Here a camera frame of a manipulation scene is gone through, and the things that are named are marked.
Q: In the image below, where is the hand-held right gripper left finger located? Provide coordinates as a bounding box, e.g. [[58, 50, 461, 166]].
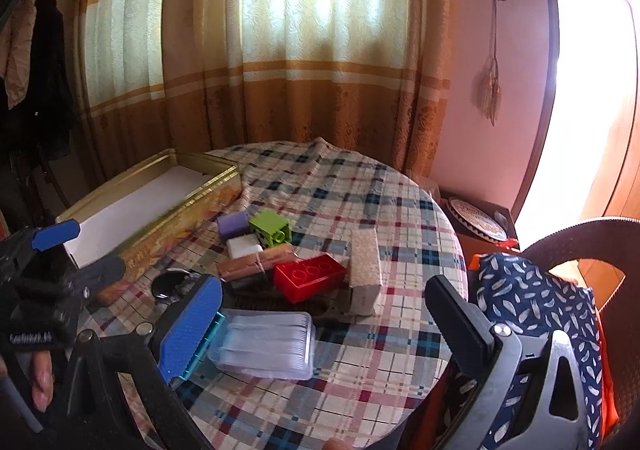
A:
[[50, 274, 224, 450]]

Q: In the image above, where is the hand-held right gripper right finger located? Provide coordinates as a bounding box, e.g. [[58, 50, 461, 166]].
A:
[[425, 274, 601, 450]]

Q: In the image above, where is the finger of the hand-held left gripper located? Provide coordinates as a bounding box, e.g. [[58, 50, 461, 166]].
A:
[[62, 257, 127, 303], [0, 219, 82, 281]]

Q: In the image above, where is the teal toy block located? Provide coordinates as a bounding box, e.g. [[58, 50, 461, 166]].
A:
[[170, 312, 228, 382]]

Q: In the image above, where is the clear plastic box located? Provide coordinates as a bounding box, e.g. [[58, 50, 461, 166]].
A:
[[207, 308, 317, 381]]

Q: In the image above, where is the pink box with rubber band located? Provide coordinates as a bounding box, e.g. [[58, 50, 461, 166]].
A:
[[216, 247, 297, 283]]

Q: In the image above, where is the white block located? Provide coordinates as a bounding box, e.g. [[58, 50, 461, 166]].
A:
[[226, 236, 264, 261]]

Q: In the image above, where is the gold tin box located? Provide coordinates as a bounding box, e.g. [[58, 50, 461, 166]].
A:
[[55, 148, 244, 275]]

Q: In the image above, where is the purple toy block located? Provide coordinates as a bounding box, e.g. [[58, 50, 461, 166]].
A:
[[216, 211, 256, 245]]

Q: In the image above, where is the green football toy block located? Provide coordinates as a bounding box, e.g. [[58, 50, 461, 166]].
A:
[[248, 210, 292, 248]]

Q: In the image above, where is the red toy brick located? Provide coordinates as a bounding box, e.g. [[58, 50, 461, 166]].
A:
[[273, 254, 348, 305]]

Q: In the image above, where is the person's left hand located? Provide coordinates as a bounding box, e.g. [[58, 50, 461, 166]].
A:
[[29, 352, 57, 413]]

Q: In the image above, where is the wooden side table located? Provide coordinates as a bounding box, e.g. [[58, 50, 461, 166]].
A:
[[435, 190, 521, 271]]

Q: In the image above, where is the blue feather print cloth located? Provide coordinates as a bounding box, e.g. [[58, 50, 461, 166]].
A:
[[450, 252, 608, 450]]

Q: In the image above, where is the decorative round plate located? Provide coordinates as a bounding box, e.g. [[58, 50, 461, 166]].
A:
[[446, 197, 511, 241]]

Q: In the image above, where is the black hanging coat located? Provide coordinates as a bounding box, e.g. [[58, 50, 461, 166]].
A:
[[20, 0, 81, 161]]

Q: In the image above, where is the beige quilted jacket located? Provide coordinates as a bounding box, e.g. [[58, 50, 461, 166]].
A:
[[0, 0, 38, 108]]

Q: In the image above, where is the hanging tassel ornament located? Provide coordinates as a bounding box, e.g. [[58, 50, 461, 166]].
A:
[[477, 0, 502, 123]]

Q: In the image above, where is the orange and cream curtain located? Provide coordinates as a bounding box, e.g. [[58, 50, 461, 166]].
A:
[[75, 0, 453, 181]]

